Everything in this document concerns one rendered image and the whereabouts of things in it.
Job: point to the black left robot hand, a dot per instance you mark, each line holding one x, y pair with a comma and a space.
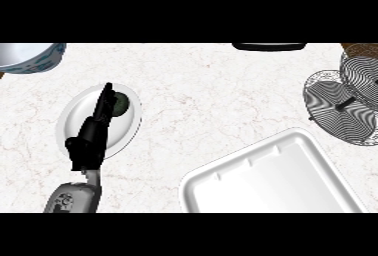
91, 140

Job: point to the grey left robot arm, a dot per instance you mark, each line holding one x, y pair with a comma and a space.
75, 196

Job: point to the dark green cupcake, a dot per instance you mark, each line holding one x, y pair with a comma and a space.
122, 105

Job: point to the white rectangular tray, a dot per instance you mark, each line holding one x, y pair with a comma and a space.
275, 180

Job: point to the white oval plate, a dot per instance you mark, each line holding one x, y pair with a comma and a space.
123, 130

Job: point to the white blue patterned bowl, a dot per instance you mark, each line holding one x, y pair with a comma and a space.
30, 56

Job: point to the black appliance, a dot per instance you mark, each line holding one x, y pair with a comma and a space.
270, 46

